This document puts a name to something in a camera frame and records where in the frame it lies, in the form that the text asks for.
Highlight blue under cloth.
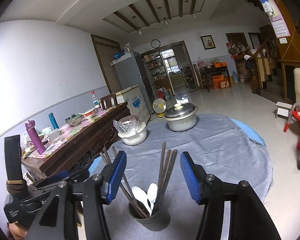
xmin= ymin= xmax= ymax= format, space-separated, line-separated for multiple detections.
xmin=231 ymin=119 xmax=266 ymax=147

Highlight white plastic spoon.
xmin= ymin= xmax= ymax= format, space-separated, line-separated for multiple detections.
xmin=132 ymin=186 xmax=152 ymax=216
xmin=147 ymin=183 xmax=158 ymax=210

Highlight small white fan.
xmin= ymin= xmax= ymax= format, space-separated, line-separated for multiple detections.
xmin=152 ymin=98 xmax=166 ymax=118

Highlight pot lid with knob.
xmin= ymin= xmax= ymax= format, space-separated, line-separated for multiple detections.
xmin=164 ymin=102 xmax=198 ymax=121

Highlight purple thermos bottle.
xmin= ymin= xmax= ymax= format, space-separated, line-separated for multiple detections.
xmin=25 ymin=120 xmax=46 ymax=154

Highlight red white bowl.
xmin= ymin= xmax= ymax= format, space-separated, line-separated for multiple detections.
xmin=79 ymin=108 xmax=99 ymax=120

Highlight clear plastic water bottle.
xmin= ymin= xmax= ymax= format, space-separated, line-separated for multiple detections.
xmin=91 ymin=91 xmax=100 ymax=109

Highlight grey table cloth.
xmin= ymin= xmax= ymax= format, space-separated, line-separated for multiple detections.
xmin=104 ymin=114 xmax=273 ymax=239

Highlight white chest freezer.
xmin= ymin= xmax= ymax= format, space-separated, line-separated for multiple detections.
xmin=116 ymin=85 xmax=150 ymax=123

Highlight round wall clock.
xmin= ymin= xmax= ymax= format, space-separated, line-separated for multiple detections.
xmin=151 ymin=39 xmax=161 ymax=49

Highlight aluminium pot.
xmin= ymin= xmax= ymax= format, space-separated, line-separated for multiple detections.
xmin=164 ymin=112 xmax=197 ymax=132

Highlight wall calendar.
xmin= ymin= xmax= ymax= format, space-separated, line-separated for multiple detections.
xmin=260 ymin=0 xmax=290 ymax=38

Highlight dark metal utensil holder cup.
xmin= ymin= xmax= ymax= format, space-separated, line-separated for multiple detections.
xmin=128 ymin=204 xmax=171 ymax=232

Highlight white step stool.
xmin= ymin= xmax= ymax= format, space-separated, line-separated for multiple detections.
xmin=275 ymin=101 xmax=293 ymax=118

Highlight clear plastic bag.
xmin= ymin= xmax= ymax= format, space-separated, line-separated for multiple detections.
xmin=113 ymin=115 xmax=144 ymax=133

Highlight glass lidded bowl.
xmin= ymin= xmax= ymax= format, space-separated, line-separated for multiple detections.
xmin=65 ymin=114 xmax=83 ymax=127

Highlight wooden stair railing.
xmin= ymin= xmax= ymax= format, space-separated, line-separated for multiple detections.
xmin=233 ymin=36 xmax=278 ymax=94

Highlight dark wooden side table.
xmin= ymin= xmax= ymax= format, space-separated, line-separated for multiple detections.
xmin=199 ymin=62 xmax=232 ymax=92

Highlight dark carved wooden sideboard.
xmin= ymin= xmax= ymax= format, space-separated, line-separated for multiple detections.
xmin=21 ymin=102 xmax=130 ymax=179

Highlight teal bottle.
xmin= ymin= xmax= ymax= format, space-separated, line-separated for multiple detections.
xmin=48 ymin=113 xmax=59 ymax=129

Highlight framed wall picture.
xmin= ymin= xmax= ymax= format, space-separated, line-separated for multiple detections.
xmin=200 ymin=35 xmax=216 ymax=50

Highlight person's left hand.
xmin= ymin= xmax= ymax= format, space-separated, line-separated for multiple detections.
xmin=7 ymin=222 xmax=28 ymax=240

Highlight grey refrigerator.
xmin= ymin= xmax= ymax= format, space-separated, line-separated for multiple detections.
xmin=111 ymin=51 xmax=156 ymax=115

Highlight orange boxes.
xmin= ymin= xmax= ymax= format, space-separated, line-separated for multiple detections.
xmin=212 ymin=62 xmax=232 ymax=88

